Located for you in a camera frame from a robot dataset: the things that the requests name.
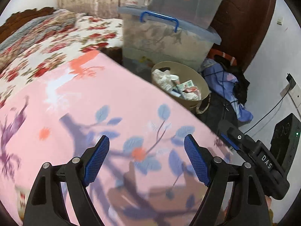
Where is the floral folded quilt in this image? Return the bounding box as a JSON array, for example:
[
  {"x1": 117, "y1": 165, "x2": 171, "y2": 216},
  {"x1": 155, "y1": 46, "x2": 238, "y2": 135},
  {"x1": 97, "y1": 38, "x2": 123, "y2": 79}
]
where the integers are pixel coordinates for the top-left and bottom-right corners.
[{"x1": 0, "y1": 9, "x2": 77, "y2": 52}]

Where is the purple-blue cloth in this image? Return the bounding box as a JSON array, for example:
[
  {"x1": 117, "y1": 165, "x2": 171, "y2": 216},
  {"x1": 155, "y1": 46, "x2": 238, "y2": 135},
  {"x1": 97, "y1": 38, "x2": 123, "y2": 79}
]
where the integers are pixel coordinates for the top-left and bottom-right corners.
[{"x1": 202, "y1": 58, "x2": 254, "y2": 123}]

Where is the black clothing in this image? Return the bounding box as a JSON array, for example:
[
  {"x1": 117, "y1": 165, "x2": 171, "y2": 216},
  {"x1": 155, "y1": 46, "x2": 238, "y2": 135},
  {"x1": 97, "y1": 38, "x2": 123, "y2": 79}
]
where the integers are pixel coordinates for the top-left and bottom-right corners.
[{"x1": 232, "y1": 65, "x2": 251, "y2": 104}]

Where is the carved wooden headboard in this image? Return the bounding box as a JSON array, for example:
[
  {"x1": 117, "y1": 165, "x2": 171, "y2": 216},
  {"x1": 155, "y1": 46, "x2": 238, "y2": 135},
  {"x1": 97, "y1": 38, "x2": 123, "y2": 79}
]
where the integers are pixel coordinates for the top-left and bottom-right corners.
[{"x1": 0, "y1": 7, "x2": 58, "y2": 44}]

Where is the floral bed sheet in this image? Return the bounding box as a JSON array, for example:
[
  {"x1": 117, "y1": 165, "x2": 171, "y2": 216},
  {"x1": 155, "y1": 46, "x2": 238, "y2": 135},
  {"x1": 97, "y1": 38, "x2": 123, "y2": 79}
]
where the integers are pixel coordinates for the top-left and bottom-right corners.
[{"x1": 0, "y1": 16, "x2": 124, "y2": 110}]

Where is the pink printed blanket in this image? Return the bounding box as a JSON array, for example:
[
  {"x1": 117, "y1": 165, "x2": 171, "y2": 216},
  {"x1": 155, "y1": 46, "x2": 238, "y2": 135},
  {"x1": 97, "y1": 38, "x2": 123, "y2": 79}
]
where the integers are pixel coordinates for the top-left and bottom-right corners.
[{"x1": 0, "y1": 50, "x2": 232, "y2": 226}]

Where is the dark brown wooden door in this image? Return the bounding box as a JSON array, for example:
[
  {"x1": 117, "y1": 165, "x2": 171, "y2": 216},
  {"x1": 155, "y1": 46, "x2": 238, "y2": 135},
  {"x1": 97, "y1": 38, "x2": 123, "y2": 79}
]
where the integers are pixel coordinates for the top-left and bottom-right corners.
[{"x1": 209, "y1": 0, "x2": 278, "y2": 74}]

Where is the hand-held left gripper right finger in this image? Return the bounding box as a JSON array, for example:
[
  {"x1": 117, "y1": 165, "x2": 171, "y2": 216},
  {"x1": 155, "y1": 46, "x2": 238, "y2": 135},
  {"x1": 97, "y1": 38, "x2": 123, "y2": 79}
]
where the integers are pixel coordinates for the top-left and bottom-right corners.
[{"x1": 184, "y1": 134, "x2": 271, "y2": 226}]

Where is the white wall socket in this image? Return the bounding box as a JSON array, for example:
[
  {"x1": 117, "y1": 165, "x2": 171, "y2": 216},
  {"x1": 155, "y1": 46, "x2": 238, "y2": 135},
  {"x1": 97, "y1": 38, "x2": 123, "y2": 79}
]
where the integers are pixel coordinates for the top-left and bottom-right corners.
[{"x1": 280, "y1": 73, "x2": 301, "y2": 110}]

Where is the beige round bin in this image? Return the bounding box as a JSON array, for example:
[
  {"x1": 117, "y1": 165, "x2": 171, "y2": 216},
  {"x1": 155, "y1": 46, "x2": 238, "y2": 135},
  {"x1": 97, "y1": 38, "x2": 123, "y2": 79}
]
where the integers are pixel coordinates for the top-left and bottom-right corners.
[{"x1": 150, "y1": 61, "x2": 211, "y2": 115}]

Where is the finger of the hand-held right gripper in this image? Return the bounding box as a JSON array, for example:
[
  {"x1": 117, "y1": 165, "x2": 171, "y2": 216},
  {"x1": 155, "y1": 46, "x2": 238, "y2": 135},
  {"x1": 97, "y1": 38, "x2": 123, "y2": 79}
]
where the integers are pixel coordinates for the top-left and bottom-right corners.
[{"x1": 217, "y1": 120, "x2": 241, "y2": 151}]

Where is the black bag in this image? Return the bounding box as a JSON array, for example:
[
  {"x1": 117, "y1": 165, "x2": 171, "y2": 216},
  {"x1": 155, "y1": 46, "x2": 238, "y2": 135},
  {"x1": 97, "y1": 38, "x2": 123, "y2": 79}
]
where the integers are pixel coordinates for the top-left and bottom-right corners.
[{"x1": 195, "y1": 94, "x2": 238, "y2": 133}]

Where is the blue-handle clear storage box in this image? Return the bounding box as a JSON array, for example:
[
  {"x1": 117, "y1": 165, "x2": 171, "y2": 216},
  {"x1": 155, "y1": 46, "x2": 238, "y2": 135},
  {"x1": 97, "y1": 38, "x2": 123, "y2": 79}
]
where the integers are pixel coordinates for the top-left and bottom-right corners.
[{"x1": 118, "y1": 6, "x2": 222, "y2": 69}]

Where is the large teal-lid storage box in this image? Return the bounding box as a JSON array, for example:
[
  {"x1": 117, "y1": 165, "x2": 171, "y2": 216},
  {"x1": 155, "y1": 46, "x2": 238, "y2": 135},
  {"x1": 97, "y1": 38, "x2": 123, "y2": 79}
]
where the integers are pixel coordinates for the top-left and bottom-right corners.
[{"x1": 148, "y1": 0, "x2": 230, "y2": 30}]

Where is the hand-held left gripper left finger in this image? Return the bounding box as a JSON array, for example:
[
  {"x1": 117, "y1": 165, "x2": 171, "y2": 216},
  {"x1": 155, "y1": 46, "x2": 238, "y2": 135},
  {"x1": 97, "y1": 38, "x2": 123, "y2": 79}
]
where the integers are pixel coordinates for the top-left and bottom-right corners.
[{"x1": 22, "y1": 135, "x2": 110, "y2": 226}]

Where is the black power cable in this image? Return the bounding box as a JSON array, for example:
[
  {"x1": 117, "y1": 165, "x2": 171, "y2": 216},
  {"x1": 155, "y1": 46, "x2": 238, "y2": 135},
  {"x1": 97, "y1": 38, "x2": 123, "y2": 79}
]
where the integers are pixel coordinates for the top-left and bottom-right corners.
[{"x1": 243, "y1": 94, "x2": 290, "y2": 134}]

